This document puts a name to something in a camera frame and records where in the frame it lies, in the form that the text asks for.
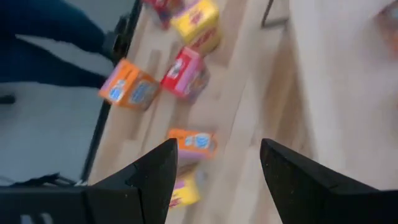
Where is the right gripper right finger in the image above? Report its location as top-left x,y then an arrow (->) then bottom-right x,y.
259,138 -> 398,224

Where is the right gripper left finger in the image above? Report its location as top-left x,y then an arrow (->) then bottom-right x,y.
0,138 -> 178,224

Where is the wooden shelf with black legs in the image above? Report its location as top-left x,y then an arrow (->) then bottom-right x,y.
260,0 -> 398,191

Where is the red Froot Loops cereal box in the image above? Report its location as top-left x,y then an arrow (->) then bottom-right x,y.
160,46 -> 211,102
142,0 -> 184,30

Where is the yellow Corn Pops cereal box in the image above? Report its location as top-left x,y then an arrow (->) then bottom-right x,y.
170,0 -> 222,57
169,169 -> 206,208

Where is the person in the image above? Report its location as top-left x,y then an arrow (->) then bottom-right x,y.
0,0 -> 125,90

